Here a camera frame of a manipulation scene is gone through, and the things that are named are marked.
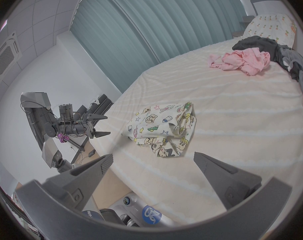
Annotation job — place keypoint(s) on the small black box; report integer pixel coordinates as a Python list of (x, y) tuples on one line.
[(91, 153)]

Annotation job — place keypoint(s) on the pile of clothes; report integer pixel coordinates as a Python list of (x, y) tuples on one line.
[(258, 43)]

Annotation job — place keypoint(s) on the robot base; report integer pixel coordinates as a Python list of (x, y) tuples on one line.
[(141, 211)]

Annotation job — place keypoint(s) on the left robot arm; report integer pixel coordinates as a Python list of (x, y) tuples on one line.
[(39, 114)]

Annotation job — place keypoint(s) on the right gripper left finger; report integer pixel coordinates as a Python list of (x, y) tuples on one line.
[(79, 184)]

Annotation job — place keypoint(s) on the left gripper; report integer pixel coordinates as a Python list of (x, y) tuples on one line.
[(87, 129)]

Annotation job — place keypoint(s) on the grey bedside table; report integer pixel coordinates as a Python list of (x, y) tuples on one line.
[(243, 26)]

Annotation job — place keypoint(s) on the white ceiling air vent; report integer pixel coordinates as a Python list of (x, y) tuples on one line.
[(5, 56)]

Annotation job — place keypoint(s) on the bed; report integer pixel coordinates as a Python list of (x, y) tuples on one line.
[(228, 114)]

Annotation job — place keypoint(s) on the pink garment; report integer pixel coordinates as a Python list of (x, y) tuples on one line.
[(248, 60)]

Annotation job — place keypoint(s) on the white printed pyjama top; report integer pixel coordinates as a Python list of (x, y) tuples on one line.
[(156, 126)]

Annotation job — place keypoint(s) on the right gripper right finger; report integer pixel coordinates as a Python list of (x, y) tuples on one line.
[(228, 184)]

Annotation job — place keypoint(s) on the white printed pillow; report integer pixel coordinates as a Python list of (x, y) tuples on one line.
[(268, 25)]

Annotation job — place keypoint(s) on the blue-green curtain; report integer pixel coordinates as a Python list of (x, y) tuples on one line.
[(111, 41), (181, 16)]

